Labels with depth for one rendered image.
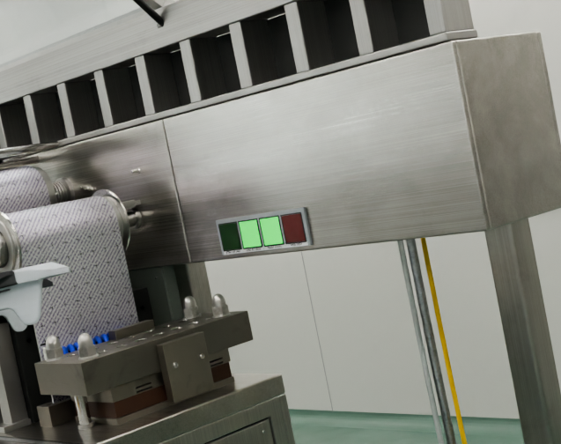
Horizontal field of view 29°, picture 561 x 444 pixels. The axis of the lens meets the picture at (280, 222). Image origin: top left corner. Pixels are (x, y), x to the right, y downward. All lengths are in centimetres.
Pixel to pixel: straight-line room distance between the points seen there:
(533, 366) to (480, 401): 296
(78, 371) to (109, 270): 33
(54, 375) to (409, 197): 73
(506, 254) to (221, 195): 58
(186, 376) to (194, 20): 68
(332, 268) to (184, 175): 310
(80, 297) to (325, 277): 320
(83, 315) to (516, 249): 86
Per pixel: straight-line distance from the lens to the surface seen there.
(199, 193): 220
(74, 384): 202
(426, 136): 178
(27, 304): 118
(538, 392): 196
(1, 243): 217
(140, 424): 201
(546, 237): 451
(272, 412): 218
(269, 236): 206
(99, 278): 224
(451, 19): 177
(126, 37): 233
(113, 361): 202
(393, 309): 508
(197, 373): 211
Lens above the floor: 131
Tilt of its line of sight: 3 degrees down
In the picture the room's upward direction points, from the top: 11 degrees counter-clockwise
